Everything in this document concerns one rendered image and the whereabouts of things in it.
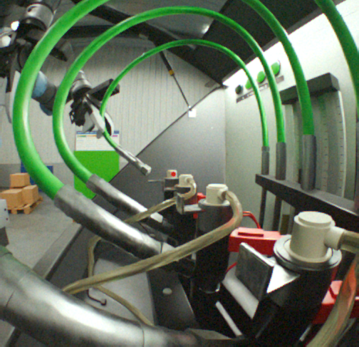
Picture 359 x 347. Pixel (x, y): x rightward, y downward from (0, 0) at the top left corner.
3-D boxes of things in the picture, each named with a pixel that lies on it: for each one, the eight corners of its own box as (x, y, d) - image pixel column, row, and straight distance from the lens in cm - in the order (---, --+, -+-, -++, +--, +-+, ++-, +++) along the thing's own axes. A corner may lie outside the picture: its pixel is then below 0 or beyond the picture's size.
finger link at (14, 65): (13, 98, 38) (23, 58, 42) (21, 97, 37) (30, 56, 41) (-2, 90, 35) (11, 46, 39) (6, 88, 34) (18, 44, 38)
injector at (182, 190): (160, 306, 32) (154, 184, 21) (189, 302, 33) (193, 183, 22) (163, 319, 30) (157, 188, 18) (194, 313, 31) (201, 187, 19)
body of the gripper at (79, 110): (92, 134, 52) (82, 112, 61) (110, 112, 49) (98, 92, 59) (70, 125, 48) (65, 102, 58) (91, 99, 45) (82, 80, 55)
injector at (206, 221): (170, 345, 27) (166, 200, 13) (206, 338, 28) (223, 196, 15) (175, 363, 26) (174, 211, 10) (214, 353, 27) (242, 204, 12)
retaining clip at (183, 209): (180, 214, 11) (181, 197, 11) (174, 207, 13) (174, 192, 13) (224, 210, 13) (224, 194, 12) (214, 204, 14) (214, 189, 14)
